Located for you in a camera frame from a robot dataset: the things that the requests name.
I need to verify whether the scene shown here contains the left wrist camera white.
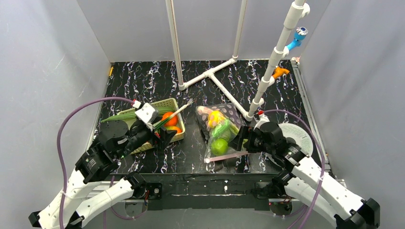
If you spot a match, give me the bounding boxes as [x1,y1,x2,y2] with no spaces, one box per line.
[133,100,159,131]

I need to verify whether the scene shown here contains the blue clamp fitting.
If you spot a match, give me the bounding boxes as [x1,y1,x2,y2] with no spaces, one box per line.
[287,26,309,51]

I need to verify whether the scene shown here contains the cream woven basket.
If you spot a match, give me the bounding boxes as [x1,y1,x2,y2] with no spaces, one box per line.
[117,98,186,155]

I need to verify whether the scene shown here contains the clear zip top bag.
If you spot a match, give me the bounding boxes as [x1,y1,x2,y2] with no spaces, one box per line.
[196,103,249,164]

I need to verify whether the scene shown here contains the green onion with white root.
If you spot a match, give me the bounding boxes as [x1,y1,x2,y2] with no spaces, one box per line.
[153,99,194,131]

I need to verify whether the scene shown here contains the green bitter gourd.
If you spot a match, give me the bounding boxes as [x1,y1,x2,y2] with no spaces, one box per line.
[211,119,239,141]

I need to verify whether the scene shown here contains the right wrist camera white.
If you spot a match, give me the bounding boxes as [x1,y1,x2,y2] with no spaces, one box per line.
[253,111,269,130]

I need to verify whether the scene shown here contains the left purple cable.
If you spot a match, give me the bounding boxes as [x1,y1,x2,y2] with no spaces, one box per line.
[57,96,140,229]

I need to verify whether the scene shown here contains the green apple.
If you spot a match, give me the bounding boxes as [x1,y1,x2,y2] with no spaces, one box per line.
[211,138,228,156]

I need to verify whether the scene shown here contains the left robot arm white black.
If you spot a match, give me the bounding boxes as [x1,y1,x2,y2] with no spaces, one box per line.
[29,120,177,229]

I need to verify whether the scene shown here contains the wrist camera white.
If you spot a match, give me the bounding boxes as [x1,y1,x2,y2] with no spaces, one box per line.
[253,111,269,130]
[133,100,159,131]

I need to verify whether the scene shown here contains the yellow lemon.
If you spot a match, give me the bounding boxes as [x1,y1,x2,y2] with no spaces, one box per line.
[207,111,225,129]

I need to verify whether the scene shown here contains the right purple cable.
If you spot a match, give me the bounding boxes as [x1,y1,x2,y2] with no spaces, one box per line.
[262,109,327,229]

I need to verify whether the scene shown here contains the orange green mango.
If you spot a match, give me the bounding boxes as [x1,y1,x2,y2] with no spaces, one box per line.
[166,126,182,134]

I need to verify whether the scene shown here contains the white pvc pipe frame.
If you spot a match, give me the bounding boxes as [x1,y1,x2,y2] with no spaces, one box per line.
[165,0,252,121]

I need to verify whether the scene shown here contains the purple cable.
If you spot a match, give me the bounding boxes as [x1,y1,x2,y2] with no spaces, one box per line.
[57,96,140,229]
[262,109,327,229]

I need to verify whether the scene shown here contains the white jointed pipe stand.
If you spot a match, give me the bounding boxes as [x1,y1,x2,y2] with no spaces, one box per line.
[246,0,310,118]

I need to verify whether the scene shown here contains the orange fruit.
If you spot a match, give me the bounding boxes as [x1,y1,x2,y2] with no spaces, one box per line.
[162,112,179,127]

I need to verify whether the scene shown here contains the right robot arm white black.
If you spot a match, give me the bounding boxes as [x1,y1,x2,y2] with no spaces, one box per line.
[235,122,381,229]

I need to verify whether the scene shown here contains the orange clamp fitting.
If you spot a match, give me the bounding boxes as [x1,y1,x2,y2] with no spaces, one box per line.
[272,66,290,79]

